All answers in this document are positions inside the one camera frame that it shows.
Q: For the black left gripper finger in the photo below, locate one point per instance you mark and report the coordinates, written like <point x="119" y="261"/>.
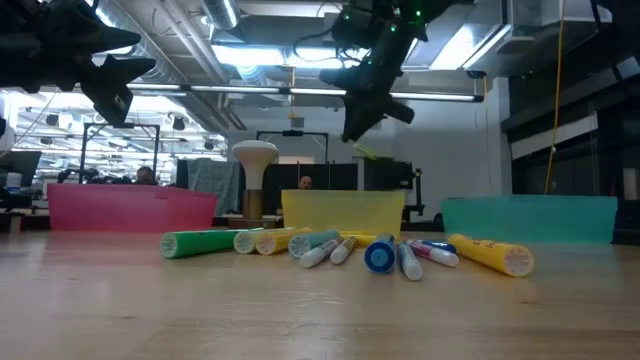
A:
<point x="95" y="35"/>
<point x="115" y="85"/>

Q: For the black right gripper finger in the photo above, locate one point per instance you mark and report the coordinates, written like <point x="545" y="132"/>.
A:
<point x="370" y="111"/>
<point x="351" y="117"/>

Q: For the yellow-green thin marker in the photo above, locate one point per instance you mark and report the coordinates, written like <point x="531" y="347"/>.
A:
<point x="364" y="151"/>

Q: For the yellow BIC highlighter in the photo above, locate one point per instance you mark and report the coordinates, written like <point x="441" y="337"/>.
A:
<point x="362" y="239"/>

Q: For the white thin dry-erase marker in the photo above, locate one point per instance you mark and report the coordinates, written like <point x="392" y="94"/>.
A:
<point x="312" y="259"/>
<point x="341" y="256"/>

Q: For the blue fat highlighter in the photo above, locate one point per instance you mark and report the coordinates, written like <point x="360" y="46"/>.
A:
<point x="380" y="256"/>

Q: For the yellow fat highlighter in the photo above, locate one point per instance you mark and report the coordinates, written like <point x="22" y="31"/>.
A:
<point x="492" y="255"/>
<point x="266" y="243"/>

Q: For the blue capped white marker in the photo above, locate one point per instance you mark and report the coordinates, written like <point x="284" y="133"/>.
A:
<point x="442" y="245"/>

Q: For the pink labelled white marker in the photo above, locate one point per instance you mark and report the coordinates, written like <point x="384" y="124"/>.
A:
<point x="440" y="256"/>

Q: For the blue Expo dry-erase marker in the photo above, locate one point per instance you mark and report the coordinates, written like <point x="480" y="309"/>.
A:
<point x="411" y="267"/>

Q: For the yellow-green fat highlighter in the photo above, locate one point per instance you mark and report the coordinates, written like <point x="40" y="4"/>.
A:
<point x="245" y="242"/>

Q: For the green Sharpie highlighter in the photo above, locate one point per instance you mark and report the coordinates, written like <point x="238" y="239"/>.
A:
<point x="200" y="242"/>

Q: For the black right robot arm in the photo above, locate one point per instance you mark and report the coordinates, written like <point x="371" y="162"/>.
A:
<point x="400" y="15"/>

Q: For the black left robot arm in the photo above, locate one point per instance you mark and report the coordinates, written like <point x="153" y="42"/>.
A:
<point x="7" y="40"/>

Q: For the black partition panel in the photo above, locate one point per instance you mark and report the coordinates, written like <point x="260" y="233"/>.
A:
<point x="330" y="176"/>

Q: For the black ceiling spotlight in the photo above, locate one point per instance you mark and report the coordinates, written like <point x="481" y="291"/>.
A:
<point x="52" y="120"/>
<point x="178" y="123"/>

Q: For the person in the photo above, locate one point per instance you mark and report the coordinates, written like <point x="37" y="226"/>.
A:
<point x="145" y="175"/>
<point x="305" y="182"/>

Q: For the yellow plastic bin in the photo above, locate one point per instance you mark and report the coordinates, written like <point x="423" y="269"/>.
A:
<point x="345" y="210"/>

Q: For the white mushroom table lamp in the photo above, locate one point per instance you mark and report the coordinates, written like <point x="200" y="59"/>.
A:
<point x="255" y="155"/>

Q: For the computer monitor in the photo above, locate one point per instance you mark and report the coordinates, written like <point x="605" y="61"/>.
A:
<point x="20" y="165"/>

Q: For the long ceiling light bar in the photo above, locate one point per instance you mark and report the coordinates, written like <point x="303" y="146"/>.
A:
<point x="235" y="89"/>

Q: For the pink plastic bin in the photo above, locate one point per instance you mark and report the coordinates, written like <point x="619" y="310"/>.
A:
<point x="130" y="207"/>

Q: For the white container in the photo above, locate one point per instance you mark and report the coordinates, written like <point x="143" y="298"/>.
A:
<point x="12" y="181"/>

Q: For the gray cloth cover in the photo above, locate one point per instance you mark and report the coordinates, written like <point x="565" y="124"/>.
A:
<point x="215" y="180"/>

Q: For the teal fat highlighter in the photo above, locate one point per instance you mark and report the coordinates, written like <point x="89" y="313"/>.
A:
<point x="300" y="246"/>

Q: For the white ceiling ventilation unit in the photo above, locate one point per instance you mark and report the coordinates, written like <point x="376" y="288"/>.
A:
<point x="550" y="12"/>

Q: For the teal plastic bin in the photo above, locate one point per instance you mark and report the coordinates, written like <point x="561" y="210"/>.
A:
<point x="530" y="217"/>

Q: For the gray wall vent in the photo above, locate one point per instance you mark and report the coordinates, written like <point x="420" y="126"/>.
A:
<point x="297" y="122"/>

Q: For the black frame with camera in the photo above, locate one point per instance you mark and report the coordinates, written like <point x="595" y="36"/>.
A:
<point x="292" y="133"/>

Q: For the black metal frame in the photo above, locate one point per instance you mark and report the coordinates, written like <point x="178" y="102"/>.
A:
<point x="157" y="150"/>

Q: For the silver round air duct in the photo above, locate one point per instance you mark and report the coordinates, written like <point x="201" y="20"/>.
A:
<point x="220" y="12"/>

